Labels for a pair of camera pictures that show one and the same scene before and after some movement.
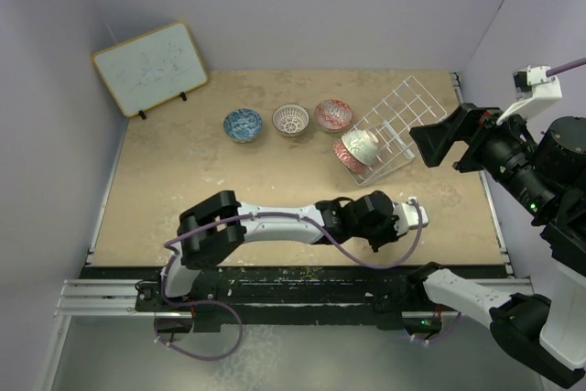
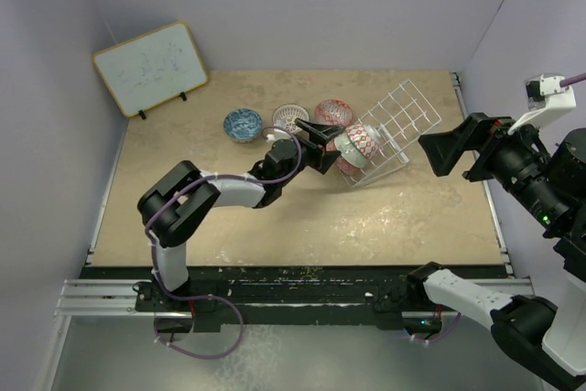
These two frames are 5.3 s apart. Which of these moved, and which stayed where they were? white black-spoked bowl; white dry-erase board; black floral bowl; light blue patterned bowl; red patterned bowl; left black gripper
Moved: left black gripper; black floral bowl
Stayed: red patterned bowl; white dry-erase board; light blue patterned bowl; white black-spoked bowl
